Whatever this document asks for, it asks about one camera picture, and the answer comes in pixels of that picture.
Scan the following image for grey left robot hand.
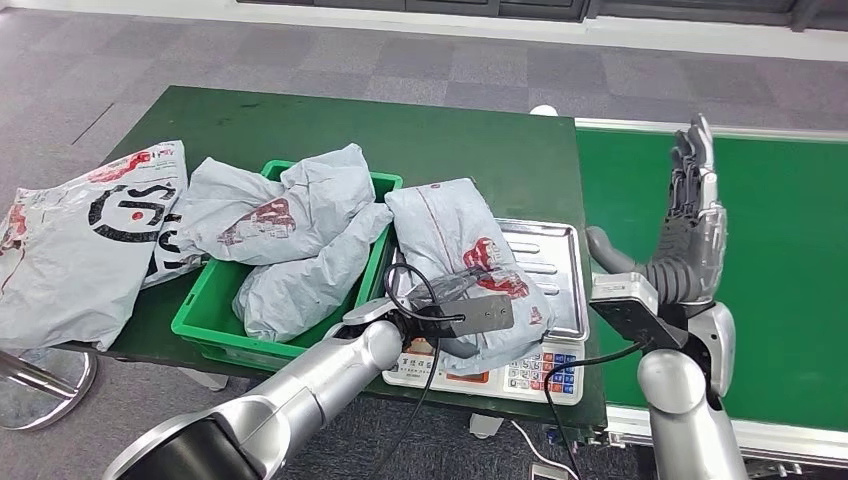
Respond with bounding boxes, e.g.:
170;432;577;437
407;268;495;309

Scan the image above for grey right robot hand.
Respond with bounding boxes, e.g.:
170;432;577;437
586;113;729;306

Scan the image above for grey parcel bag red line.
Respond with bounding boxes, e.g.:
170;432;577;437
384;177;556;378

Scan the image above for grey parcel bag red print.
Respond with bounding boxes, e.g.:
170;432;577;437
177;143;377;268

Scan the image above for green conveyor belt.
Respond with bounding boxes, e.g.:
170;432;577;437
574;117;848;468

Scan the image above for conveyor connector block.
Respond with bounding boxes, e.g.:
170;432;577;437
544;427;588;453

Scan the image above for white scale with steel tray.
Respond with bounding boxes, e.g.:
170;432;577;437
382;217;591;407

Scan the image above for white table foot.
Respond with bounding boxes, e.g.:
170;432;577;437
468;413;505;440

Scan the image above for green plastic crate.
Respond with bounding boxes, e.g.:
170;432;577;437
170;158;405;372

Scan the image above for white printed mailer bag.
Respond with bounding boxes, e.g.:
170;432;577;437
86;140;203;289

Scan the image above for large grey logo mailer bag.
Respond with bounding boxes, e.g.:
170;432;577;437
0;175;183;352

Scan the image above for round chrome stand base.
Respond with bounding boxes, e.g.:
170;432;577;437
0;347;99;432

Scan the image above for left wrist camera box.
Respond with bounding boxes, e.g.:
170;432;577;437
423;294;516;339

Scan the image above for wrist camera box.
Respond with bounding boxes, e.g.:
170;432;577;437
588;271;690;352
423;294;516;339

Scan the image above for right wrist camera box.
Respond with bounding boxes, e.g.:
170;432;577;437
588;271;690;352

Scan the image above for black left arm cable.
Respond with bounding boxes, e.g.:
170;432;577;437
370;262;468;480

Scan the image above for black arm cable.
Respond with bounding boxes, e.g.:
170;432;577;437
543;339;654;480
370;262;468;480

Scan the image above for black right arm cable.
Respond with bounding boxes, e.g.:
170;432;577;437
543;339;654;480

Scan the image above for white power cable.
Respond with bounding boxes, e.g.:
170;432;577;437
510;420;572;480

